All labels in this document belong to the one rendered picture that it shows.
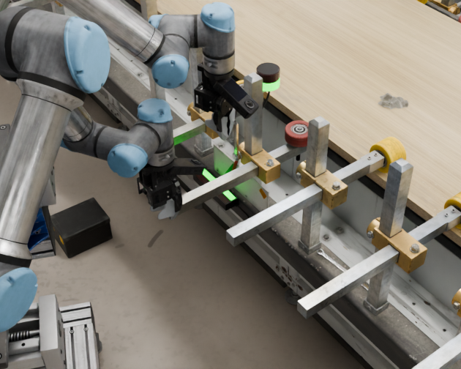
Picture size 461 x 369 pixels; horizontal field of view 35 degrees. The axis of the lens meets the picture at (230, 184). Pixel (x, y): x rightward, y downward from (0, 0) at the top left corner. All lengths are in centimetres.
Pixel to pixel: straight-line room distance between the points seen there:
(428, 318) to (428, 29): 100
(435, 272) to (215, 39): 83
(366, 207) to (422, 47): 62
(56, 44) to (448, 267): 113
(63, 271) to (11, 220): 170
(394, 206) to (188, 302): 133
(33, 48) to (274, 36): 128
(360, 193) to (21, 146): 108
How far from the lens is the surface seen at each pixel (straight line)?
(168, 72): 152
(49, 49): 123
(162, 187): 174
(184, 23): 164
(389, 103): 211
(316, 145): 169
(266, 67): 186
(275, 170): 194
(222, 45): 165
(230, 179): 190
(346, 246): 208
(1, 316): 123
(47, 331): 146
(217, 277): 280
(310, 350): 260
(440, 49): 241
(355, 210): 208
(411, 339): 180
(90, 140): 161
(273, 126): 224
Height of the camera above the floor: 213
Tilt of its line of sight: 42 degrees down
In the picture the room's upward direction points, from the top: 2 degrees counter-clockwise
